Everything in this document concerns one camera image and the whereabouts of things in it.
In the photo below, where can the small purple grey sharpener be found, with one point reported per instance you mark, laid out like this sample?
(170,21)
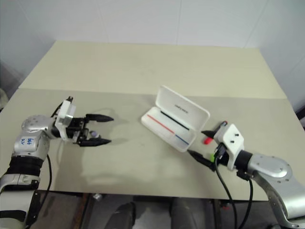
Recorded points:
(95,134)

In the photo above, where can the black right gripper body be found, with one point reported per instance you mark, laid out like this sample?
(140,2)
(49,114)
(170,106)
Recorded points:
(221,155)

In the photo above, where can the white handwritten label sticker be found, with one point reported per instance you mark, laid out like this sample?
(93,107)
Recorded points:
(28,141)

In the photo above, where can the red capped black marker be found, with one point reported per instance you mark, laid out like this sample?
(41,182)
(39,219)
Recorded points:
(207,141)

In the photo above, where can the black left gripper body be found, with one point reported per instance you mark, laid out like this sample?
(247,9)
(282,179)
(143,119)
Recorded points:
(76,130)

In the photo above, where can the white hinged pencil case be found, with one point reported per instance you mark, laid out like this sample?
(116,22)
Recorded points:
(176,109)

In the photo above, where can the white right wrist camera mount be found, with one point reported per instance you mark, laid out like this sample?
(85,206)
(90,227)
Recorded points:
(230,138)

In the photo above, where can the dark object beside table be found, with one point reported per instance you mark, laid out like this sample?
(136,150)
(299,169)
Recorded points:
(300,112)

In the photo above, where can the small metal bracket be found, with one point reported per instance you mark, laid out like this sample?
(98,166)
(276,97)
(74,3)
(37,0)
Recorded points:
(97,196)

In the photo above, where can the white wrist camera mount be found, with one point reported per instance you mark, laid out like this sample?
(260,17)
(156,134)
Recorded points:
(64,112)
(230,138)

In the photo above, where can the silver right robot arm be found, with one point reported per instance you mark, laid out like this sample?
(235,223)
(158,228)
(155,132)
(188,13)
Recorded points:
(271,164)

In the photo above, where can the green and teal eraser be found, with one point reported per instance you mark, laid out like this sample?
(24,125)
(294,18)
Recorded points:
(211,157)

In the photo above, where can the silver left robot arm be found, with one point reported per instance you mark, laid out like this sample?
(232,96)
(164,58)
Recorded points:
(31,124)

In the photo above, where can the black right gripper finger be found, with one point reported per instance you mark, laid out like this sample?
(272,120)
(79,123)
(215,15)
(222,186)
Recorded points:
(210,133)
(202,160)

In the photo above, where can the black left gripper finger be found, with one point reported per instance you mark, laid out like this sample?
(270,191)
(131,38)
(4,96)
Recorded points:
(101,118)
(95,142)

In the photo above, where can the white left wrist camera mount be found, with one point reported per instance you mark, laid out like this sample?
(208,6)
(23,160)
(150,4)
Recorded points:
(64,112)

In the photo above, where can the black table frame bar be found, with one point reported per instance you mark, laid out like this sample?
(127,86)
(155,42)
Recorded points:
(62,194)

